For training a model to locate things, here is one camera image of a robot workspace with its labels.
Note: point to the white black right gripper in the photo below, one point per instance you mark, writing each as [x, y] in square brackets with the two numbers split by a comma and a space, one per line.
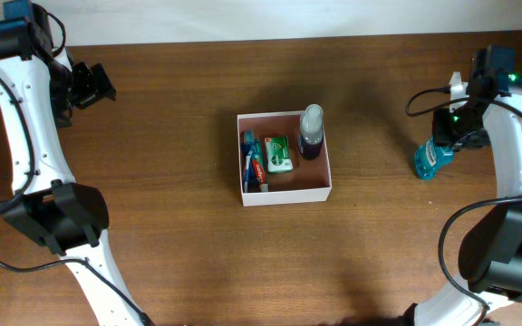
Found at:
[442, 136]

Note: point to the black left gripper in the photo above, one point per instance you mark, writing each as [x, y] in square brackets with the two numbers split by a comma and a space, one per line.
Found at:
[95, 91]

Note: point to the blue mouthwash bottle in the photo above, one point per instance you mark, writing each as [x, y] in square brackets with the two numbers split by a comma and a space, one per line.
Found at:
[429, 158]

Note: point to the purple foam soap bottle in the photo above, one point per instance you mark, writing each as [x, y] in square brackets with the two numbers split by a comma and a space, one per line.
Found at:
[311, 132]

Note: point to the blue white toothbrush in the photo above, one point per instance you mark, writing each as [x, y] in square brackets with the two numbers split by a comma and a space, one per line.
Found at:
[249, 142]

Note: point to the green soap bar pack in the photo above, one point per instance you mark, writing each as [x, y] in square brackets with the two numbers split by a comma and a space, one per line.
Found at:
[278, 155]

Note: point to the red green toothpaste tube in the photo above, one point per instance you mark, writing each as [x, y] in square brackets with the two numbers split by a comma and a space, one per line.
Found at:
[257, 170]

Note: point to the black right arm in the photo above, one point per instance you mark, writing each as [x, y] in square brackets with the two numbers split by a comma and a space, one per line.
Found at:
[480, 245]

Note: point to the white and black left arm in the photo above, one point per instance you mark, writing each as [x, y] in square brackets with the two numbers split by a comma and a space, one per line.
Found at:
[40, 85]

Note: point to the pink white open box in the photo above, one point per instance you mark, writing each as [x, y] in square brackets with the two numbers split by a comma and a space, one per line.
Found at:
[309, 181]

